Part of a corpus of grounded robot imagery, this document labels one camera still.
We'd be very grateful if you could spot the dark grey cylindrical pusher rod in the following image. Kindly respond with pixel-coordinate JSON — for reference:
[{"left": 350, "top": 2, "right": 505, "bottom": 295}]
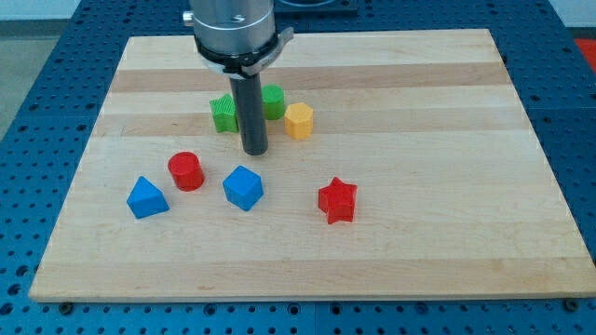
[{"left": 230, "top": 74, "right": 268, "bottom": 155}]

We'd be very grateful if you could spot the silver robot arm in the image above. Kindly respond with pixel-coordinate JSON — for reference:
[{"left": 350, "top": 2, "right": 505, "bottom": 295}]
[{"left": 182, "top": 0, "right": 294, "bottom": 155}]

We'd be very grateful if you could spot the yellow hexagon block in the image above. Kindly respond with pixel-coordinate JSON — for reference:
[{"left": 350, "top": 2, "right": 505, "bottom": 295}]
[{"left": 284, "top": 102, "right": 314, "bottom": 140}]

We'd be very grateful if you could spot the green cylinder block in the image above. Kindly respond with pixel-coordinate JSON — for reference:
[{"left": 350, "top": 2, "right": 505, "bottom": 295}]
[{"left": 262, "top": 85, "right": 285, "bottom": 120}]

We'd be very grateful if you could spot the green star block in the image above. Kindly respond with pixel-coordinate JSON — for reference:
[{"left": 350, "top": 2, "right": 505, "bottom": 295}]
[{"left": 210, "top": 94, "right": 238, "bottom": 133}]

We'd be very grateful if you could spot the blue cube block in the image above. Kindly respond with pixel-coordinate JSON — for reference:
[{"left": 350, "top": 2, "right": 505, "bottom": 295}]
[{"left": 223, "top": 166, "right": 264, "bottom": 211}]

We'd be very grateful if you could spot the red cylinder block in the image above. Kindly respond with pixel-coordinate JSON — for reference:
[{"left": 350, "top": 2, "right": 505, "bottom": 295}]
[{"left": 168, "top": 152, "right": 205, "bottom": 192}]

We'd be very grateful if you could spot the red star block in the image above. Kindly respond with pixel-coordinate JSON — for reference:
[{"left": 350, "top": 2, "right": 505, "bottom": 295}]
[{"left": 318, "top": 177, "right": 358, "bottom": 224}]

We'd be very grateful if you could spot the blue triangle block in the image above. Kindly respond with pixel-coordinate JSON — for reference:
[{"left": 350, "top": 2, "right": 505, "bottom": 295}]
[{"left": 127, "top": 176, "right": 169, "bottom": 219}]

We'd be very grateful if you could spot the light wooden board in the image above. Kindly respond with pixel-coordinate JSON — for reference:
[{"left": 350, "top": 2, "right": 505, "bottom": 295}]
[{"left": 30, "top": 29, "right": 595, "bottom": 302}]

